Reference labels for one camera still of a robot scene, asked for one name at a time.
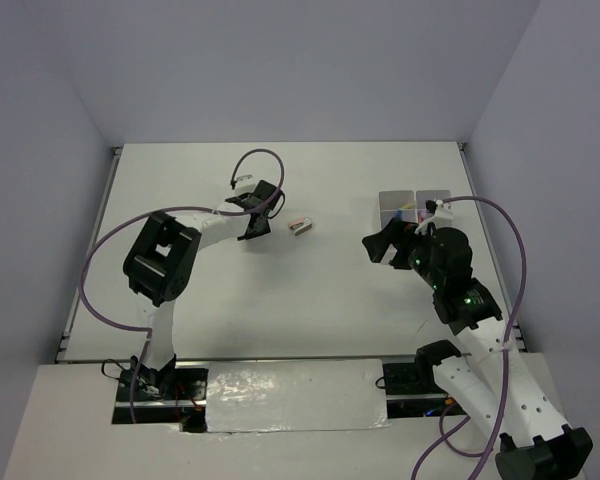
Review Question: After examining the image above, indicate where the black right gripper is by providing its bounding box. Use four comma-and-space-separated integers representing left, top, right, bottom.
361, 216, 444, 289

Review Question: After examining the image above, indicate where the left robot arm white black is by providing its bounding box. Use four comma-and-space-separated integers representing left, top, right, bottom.
123, 175, 285, 399

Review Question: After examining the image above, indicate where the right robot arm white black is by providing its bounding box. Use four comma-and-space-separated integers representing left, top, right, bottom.
362, 219, 593, 479

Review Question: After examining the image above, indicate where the pink mini stapler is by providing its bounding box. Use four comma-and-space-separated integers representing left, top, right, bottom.
288, 217, 313, 236

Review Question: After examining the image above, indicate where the white compartment organizer box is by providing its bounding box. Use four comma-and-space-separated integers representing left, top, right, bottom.
378, 189, 451, 229

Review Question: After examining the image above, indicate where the silver foil covered panel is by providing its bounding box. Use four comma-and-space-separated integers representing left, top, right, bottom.
205, 359, 389, 433

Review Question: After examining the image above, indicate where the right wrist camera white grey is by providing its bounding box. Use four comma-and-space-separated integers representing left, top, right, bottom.
416, 200, 454, 235

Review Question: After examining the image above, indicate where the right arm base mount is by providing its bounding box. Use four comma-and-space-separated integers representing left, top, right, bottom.
375, 362, 453, 419

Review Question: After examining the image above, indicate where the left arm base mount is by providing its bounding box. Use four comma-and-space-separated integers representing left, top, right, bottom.
101, 365, 209, 433

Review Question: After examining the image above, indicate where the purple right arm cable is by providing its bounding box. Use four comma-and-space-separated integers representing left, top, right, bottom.
410, 195, 527, 480

